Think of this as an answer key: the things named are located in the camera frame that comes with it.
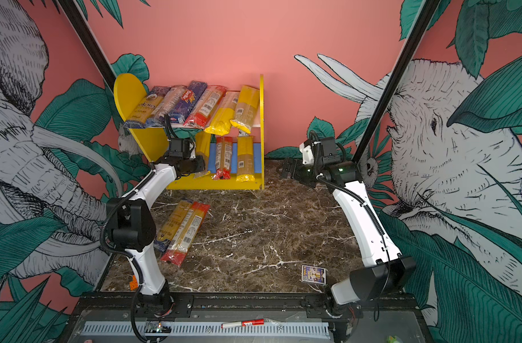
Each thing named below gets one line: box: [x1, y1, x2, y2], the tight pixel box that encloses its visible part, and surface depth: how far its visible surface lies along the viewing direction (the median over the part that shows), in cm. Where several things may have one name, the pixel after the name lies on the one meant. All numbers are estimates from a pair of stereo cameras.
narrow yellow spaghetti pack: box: [204, 91, 241, 136], surface depth 75 cm
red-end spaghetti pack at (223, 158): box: [211, 136, 233, 181], surface depth 98 cm
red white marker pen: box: [220, 318, 266, 329], surface depth 71 cm
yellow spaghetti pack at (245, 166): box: [235, 136, 256, 183], surface depth 99 cm
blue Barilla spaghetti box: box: [169, 80, 208, 124], surface depth 81 cm
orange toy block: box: [129, 275, 139, 291], surface depth 80 cm
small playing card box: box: [301, 264, 328, 286], surface depth 81 cm
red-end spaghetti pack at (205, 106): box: [183, 84, 228, 129], surface depth 80 cm
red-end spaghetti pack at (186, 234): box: [160, 201, 211, 268], surface depth 90 cm
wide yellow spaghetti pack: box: [230, 85, 260, 135], surface depth 79 cm
